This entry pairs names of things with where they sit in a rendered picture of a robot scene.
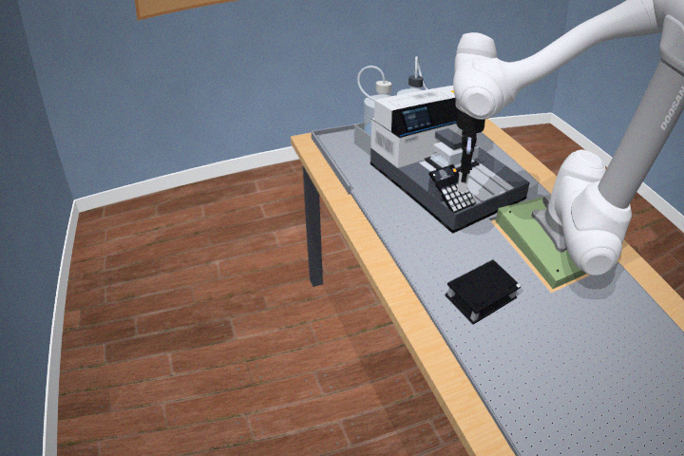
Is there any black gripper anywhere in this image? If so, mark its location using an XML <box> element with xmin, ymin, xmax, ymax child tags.
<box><xmin>456</xmin><ymin>109</ymin><xmax>485</xmax><ymax>193</ymax></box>

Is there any grey l-shaped raised edge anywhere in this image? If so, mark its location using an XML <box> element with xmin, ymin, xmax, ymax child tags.
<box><xmin>311</xmin><ymin>124</ymin><xmax>354</xmax><ymax>195</ymax></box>

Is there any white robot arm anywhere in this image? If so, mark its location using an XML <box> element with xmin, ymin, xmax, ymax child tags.
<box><xmin>453</xmin><ymin>0</ymin><xmax>684</xmax><ymax>276</ymax></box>

